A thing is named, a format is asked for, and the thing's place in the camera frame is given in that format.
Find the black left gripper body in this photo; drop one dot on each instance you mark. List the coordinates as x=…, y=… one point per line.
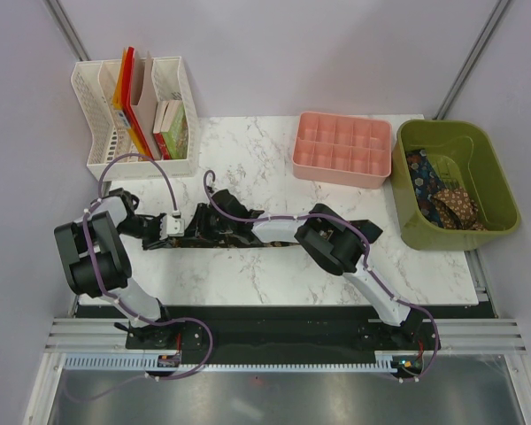
x=149, y=231

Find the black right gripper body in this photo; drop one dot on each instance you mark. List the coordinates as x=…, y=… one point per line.
x=209, y=225

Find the black gold floral tie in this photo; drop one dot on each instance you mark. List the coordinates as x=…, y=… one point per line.
x=193, y=238

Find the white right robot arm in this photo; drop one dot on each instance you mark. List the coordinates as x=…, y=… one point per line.
x=337, y=246

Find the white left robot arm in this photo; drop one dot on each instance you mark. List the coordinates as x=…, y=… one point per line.
x=95, y=261

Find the green book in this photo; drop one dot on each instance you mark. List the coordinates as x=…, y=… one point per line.
x=174, y=129

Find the white plastic file rack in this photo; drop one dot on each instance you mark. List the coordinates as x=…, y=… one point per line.
x=94, y=83

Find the red book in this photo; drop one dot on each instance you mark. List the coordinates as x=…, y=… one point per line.
x=157, y=130

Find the orange folder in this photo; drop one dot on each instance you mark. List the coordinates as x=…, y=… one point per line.
x=121, y=102

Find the red folder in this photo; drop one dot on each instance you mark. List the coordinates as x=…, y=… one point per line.
x=141, y=100

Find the pink divided organizer tray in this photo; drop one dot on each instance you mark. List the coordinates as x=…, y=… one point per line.
x=343, y=150

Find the beige cardboard folder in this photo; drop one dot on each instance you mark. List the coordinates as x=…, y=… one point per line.
x=144, y=100

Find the navy floral tie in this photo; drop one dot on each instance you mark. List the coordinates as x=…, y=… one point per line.
x=426, y=183

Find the brown floral tie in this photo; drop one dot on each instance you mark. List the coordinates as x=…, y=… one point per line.
x=454, y=209

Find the olive green plastic bin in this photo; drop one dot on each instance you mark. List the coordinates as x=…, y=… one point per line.
x=463, y=157

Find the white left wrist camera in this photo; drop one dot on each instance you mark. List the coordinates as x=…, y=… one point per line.
x=172, y=226

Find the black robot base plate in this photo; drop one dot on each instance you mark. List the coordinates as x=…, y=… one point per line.
x=287, y=335

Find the slotted cable duct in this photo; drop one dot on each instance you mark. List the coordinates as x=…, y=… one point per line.
x=152, y=362

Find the left aluminium corner post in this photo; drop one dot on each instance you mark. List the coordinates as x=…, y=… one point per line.
x=67, y=29

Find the aluminium corner post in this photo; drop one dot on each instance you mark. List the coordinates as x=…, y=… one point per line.
x=67, y=29
x=480, y=44

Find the aluminium frame rail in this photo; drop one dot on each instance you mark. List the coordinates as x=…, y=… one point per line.
x=458, y=336

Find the right aluminium corner post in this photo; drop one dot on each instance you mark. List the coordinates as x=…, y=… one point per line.
x=480, y=44

